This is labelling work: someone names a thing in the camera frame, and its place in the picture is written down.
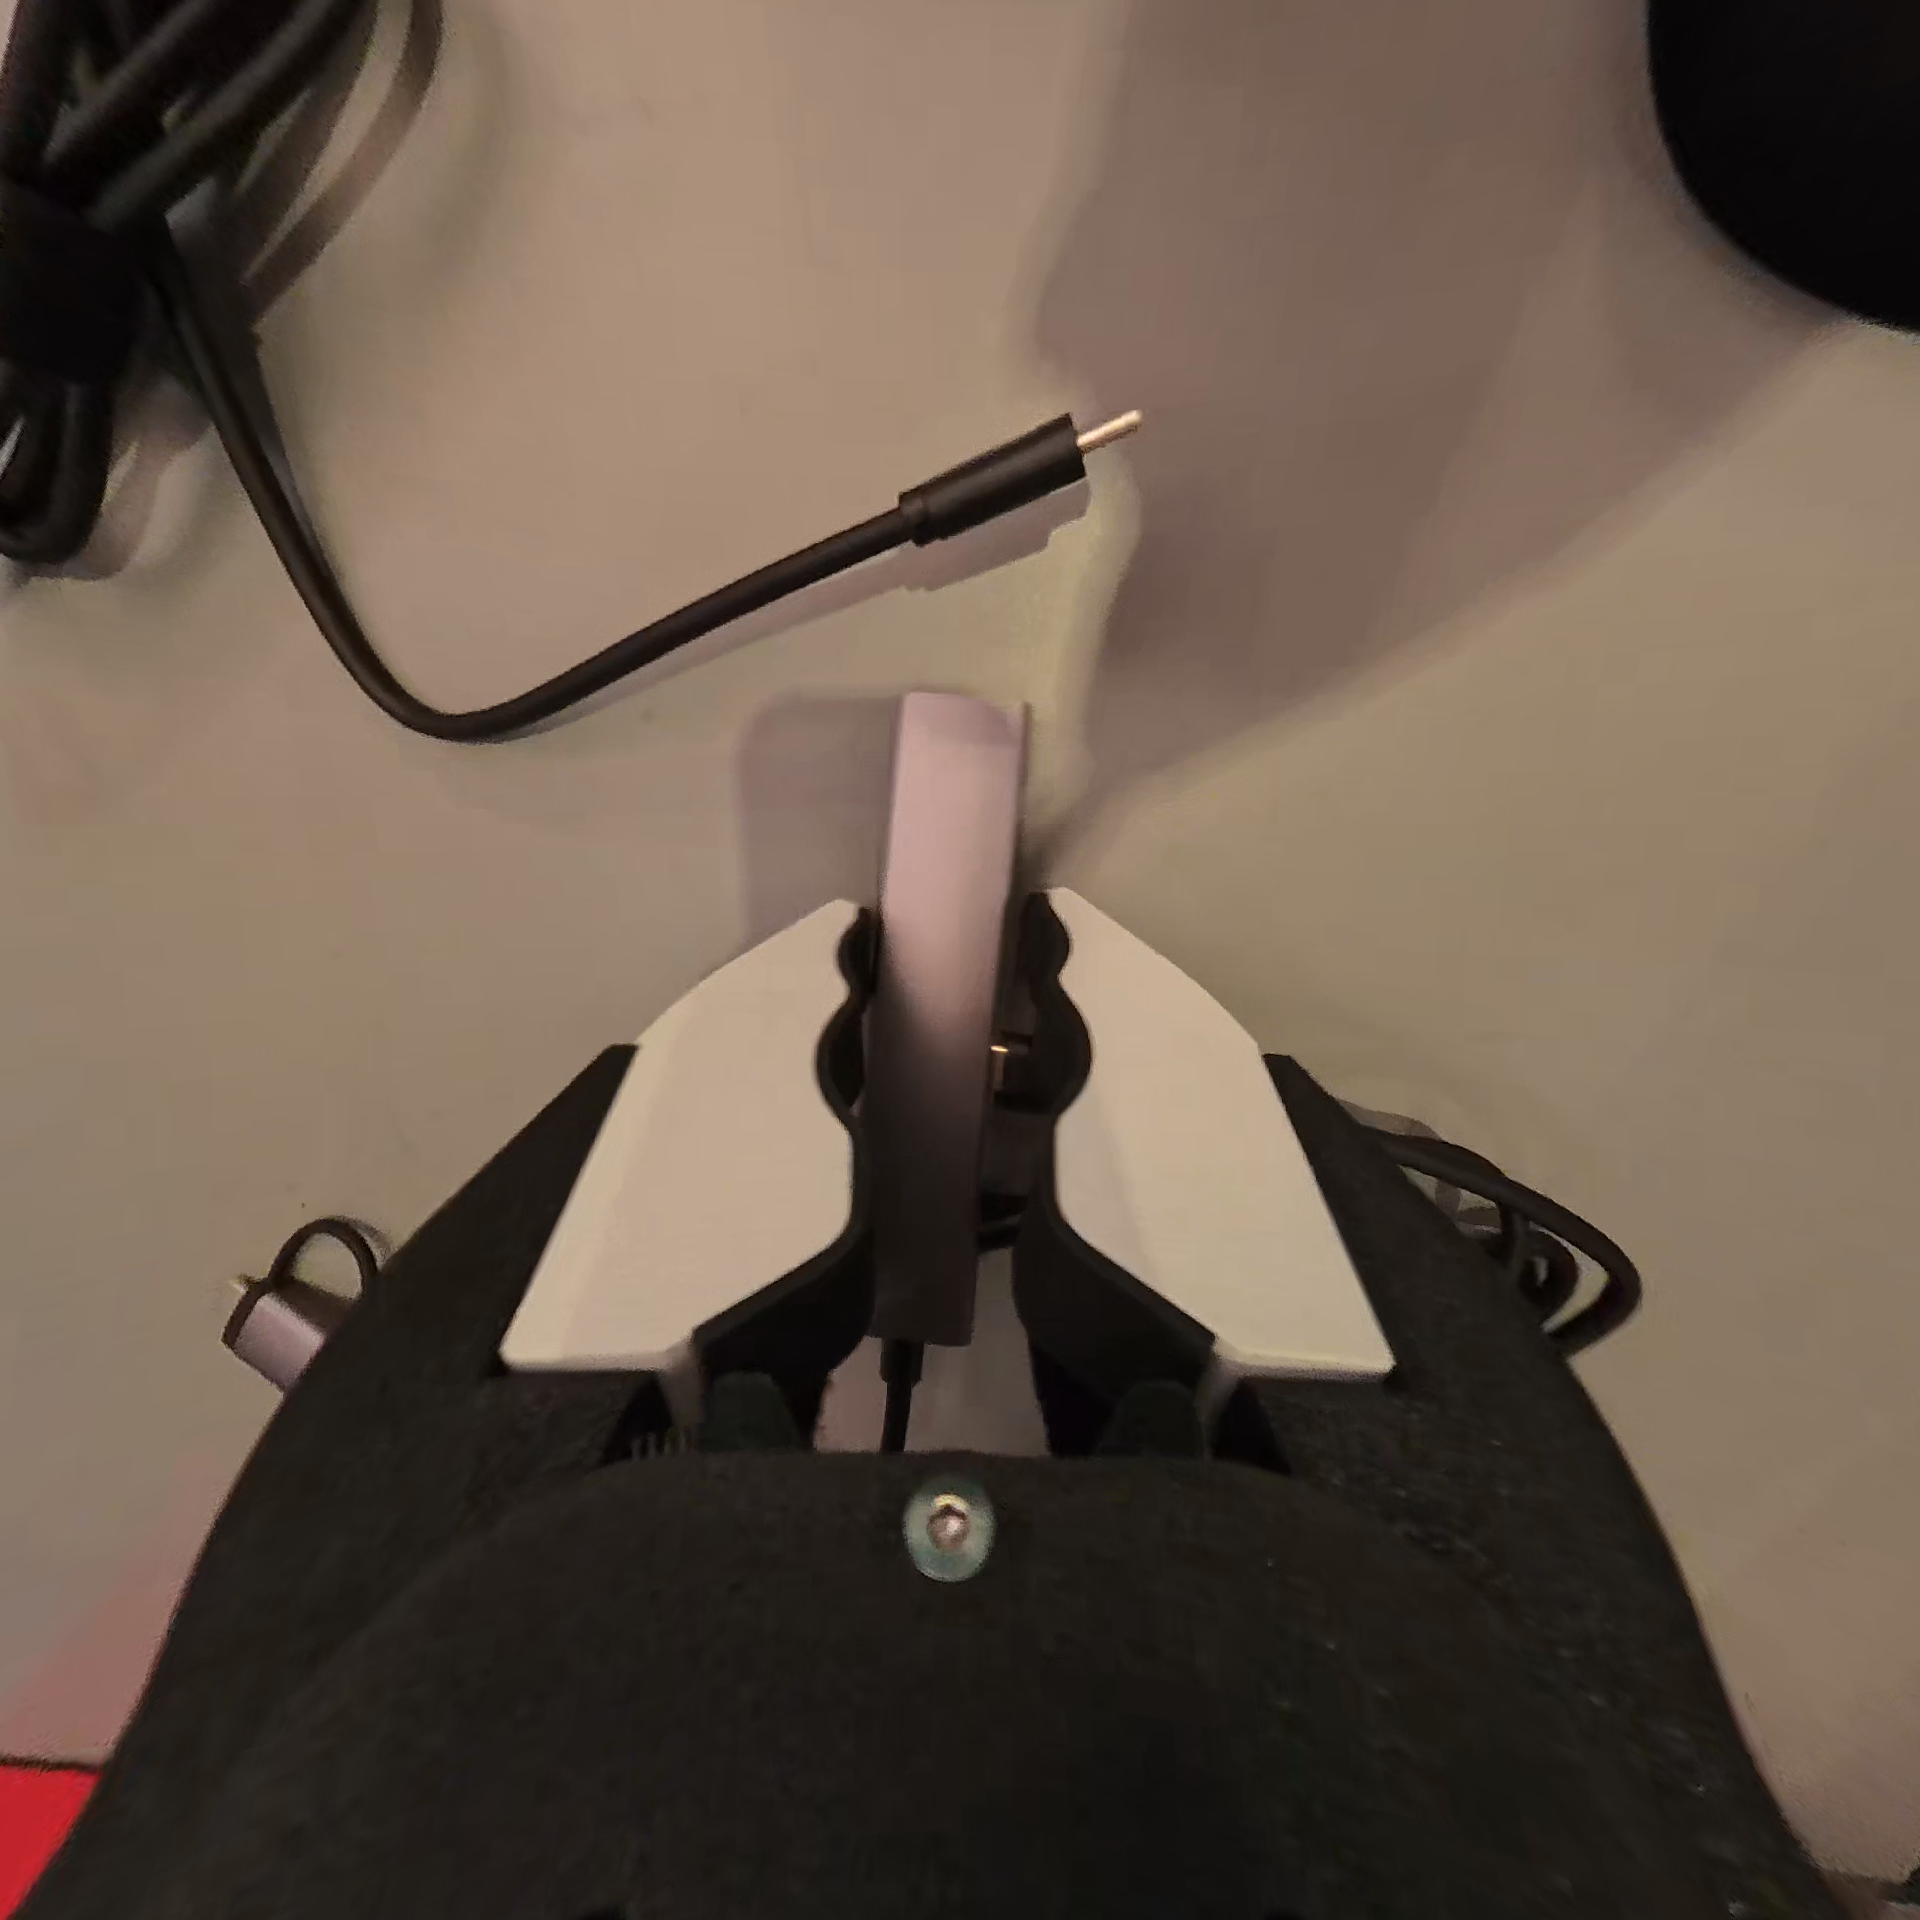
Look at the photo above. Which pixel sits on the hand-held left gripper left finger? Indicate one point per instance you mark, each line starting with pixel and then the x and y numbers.
pixel 705 1079

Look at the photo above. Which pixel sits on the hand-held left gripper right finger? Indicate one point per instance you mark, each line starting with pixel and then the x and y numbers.
pixel 1201 1142

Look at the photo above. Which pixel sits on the grey usb hub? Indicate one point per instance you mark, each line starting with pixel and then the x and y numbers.
pixel 931 975

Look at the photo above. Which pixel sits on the grey usb adapter plug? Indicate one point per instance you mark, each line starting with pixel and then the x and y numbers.
pixel 277 1330

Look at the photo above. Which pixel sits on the red sheet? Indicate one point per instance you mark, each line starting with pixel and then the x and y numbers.
pixel 53 1845

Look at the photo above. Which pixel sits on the black mesh pad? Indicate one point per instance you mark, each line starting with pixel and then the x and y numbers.
pixel 1799 135

